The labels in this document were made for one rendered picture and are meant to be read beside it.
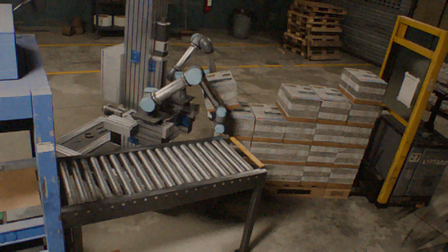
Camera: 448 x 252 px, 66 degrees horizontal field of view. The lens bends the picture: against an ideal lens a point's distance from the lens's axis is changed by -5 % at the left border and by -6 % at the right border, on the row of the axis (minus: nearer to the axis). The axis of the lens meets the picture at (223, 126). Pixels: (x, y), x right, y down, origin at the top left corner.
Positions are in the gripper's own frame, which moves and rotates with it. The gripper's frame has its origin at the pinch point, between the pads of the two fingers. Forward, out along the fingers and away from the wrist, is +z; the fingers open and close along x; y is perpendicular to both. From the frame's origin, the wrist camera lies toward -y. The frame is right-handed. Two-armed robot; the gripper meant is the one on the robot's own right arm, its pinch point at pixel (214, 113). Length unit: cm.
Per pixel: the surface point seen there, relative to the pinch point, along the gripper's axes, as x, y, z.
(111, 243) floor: 101, -55, -73
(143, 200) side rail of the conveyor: 56, 13, -116
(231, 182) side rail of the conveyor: 3, -4, -96
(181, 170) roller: 33, 7, -87
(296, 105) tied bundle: -72, -4, -8
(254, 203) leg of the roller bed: -12, -33, -87
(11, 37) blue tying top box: 80, 119, -139
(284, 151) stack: -57, -48, -9
